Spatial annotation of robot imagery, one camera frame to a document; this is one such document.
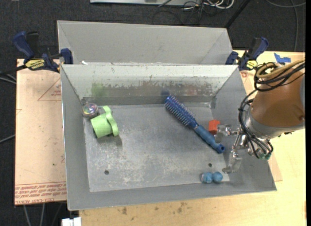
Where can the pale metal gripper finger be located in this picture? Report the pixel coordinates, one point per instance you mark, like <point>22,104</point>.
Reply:
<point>221,130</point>
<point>235,162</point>

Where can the grey metal bin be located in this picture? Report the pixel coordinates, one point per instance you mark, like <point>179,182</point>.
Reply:
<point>150,152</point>

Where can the light green plastic cup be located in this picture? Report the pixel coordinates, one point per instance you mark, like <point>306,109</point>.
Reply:
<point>102,126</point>

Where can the clear multicoloured ball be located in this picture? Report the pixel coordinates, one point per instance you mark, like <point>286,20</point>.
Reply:
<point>90,110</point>

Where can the brown cardboard board red print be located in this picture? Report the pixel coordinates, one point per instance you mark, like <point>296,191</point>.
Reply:
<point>39,135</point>

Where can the blue hairbrush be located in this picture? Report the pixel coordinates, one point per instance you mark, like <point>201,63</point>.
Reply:
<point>181,113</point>

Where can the red-orange small block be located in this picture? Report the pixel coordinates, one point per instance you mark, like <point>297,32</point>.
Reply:
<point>213,126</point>

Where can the pale blue ball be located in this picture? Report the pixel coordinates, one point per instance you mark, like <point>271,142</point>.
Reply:
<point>206,178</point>

